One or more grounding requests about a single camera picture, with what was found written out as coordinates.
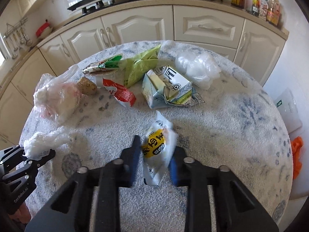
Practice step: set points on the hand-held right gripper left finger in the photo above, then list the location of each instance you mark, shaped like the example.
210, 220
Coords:
134, 162

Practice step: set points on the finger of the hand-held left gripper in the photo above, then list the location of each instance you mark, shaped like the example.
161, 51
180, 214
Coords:
10, 153
30, 165

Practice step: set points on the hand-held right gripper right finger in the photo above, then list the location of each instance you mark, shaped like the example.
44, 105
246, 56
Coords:
174, 171

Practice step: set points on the clear plastic film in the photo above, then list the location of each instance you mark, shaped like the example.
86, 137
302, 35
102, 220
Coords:
43, 142

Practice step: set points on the yellow label snack packet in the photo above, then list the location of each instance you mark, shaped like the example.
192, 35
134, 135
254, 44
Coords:
155, 145

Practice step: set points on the red white wrapper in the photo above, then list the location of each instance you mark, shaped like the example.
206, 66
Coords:
120, 91

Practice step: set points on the pink white plastic bag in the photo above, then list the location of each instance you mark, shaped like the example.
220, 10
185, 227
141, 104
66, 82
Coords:
58, 99

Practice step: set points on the crushed milk carton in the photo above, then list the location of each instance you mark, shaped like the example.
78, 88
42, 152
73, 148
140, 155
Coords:
166, 87

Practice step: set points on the brown speckled round object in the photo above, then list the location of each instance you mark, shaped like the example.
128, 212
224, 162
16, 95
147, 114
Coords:
87, 86

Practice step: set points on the green snack bag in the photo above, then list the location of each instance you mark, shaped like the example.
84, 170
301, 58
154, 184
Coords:
140, 69

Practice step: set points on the green red snack wrapper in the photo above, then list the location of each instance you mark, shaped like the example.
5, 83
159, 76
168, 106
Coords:
101, 66

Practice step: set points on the clear plastic bag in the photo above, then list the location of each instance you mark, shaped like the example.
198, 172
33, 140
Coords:
198, 70

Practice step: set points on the orange plastic bag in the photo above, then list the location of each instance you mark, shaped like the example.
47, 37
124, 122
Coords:
297, 157

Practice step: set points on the round marble table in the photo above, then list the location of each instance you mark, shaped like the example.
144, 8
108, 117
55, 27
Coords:
229, 130

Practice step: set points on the steel ladle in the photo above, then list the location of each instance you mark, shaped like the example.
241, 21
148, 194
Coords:
14, 54

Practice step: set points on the small black object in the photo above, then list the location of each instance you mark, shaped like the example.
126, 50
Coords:
32, 48

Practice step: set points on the steel skimmer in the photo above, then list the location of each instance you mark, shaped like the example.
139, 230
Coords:
28, 42

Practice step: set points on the white bowl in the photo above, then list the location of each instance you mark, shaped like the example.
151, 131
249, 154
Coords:
47, 35

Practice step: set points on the red box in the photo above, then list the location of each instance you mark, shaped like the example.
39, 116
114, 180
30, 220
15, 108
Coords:
43, 29

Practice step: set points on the white sack green label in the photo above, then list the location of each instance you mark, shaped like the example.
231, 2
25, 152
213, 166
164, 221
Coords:
288, 111

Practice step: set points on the beige kitchen countertop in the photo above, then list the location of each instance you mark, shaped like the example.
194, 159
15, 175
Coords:
169, 2

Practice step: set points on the black induction cooktop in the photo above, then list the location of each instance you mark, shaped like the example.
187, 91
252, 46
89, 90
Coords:
82, 3

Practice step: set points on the yellow cap sauce bottle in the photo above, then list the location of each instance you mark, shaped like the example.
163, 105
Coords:
256, 3

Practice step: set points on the white label bottle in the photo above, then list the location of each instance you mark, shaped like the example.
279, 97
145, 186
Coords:
263, 6

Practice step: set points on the steel wall utensil rack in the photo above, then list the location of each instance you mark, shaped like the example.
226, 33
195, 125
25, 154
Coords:
17, 27

